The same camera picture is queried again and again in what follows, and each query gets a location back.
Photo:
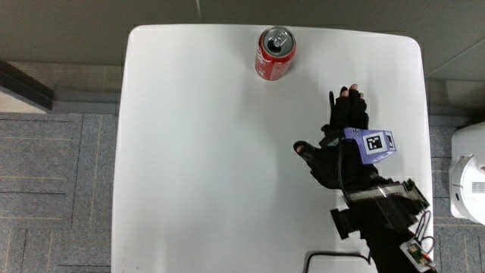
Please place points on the person's right hand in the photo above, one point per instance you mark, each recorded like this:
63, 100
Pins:
343, 159

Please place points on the red soda can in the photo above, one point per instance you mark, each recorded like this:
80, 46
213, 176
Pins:
273, 65

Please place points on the white machine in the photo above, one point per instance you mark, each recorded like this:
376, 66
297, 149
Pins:
468, 178

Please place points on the dark wooden furniture edge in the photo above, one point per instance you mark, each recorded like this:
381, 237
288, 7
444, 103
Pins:
23, 91

